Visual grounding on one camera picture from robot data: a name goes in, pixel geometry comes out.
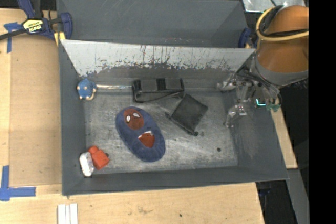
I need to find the black flat pouch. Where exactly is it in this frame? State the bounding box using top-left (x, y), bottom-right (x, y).
top-left (164, 93), bottom-right (209, 137)

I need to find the blue toy figure on clear stick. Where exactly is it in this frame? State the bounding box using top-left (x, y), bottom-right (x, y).
top-left (76, 78), bottom-right (133, 101)

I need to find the white oval plastic piece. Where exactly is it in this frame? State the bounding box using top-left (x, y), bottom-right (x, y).
top-left (79, 152), bottom-right (95, 177)

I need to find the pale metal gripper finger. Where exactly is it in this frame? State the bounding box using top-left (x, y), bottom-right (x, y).
top-left (223, 104), bottom-right (248, 129)
top-left (216, 78), bottom-right (238, 92)

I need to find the blue slipper with red patches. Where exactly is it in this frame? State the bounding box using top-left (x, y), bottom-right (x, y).
top-left (115, 106), bottom-right (167, 163)

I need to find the red toy block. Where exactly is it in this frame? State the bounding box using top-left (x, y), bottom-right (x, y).
top-left (87, 145), bottom-right (110, 172)

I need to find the grey metal bin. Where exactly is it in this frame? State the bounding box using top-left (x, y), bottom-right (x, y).
top-left (55, 0), bottom-right (290, 196)

